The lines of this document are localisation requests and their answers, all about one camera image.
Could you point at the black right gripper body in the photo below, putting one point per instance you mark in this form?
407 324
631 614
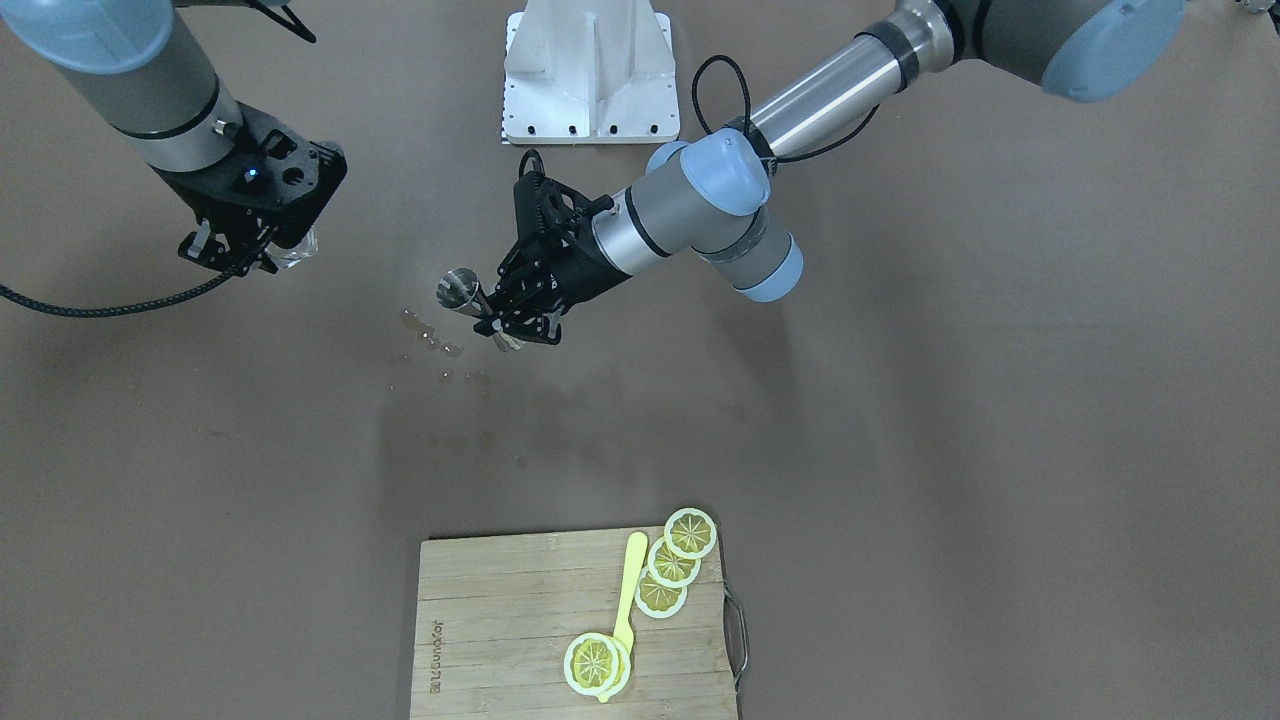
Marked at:
192 196

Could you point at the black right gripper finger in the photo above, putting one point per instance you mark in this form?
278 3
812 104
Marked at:
226 253
260 255

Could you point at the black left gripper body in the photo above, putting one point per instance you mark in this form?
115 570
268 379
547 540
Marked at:
576 279

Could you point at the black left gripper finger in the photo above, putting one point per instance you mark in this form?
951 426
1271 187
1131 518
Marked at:
519 328
522 286

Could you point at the clear glass measuring cup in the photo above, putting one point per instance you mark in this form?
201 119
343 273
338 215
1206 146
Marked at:
305 249

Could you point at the steel jigger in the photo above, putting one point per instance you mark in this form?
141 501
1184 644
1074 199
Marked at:
460 291

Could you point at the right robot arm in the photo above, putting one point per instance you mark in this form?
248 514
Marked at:
139 67

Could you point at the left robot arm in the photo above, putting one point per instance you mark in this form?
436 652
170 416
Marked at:
711 195

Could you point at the lemon slice end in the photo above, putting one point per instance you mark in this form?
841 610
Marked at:
690 533

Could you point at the lemon slice middle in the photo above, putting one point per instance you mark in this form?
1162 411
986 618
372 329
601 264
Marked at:
668 569

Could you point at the wooden cutting board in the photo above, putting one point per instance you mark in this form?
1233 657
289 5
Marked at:
495 615

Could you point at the lemon slice near spoon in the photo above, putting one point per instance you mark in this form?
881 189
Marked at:
656 600

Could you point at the yellow plastic spoon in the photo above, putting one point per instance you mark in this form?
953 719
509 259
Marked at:
623 634

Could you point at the lemon slice on spoon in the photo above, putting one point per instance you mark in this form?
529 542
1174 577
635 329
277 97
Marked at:
597 666

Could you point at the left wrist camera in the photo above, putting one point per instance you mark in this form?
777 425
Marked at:
550 216

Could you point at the white pedestal column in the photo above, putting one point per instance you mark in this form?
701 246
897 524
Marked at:
589 72

